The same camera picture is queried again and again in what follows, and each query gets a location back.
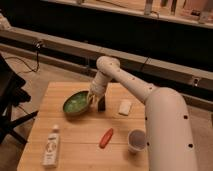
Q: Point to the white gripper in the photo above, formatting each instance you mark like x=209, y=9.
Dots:
x=97, y=94

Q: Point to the green ceramic bowl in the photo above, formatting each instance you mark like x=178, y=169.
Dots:
x=76, y=104

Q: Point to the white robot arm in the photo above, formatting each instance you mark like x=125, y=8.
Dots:
x=168, y=129

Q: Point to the white sponge block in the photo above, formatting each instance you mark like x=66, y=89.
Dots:
x=125, y=107

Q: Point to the orange carrot toy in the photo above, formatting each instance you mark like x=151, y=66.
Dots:
x=106, y=138

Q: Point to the white paper cup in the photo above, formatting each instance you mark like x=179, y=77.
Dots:
x=136, y=141

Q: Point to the white plastic bottle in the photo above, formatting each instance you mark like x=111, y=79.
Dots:
x=52, y=148

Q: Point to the black chair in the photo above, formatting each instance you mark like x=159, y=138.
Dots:
x=11, y=95

